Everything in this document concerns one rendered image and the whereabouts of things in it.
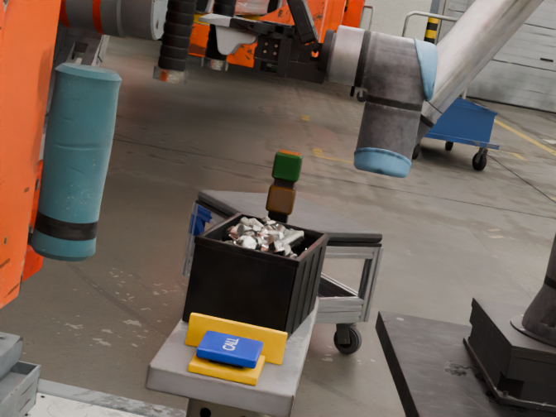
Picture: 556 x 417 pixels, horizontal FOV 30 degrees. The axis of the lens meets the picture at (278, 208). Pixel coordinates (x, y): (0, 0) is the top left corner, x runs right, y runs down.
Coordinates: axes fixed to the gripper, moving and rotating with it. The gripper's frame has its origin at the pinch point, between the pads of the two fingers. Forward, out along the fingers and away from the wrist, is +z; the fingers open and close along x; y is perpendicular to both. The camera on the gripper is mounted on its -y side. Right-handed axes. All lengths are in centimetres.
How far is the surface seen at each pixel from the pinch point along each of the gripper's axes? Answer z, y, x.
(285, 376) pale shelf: -24, 38, -50
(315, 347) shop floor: -26, 83, 97
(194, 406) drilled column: -14, 47, -42
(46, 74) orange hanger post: 4, 7, -64
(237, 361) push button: -19, 36, -55
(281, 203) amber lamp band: -17.9, 24.3, -16.5
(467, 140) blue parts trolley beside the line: -93, 63, 522
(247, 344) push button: -19, 35, -50
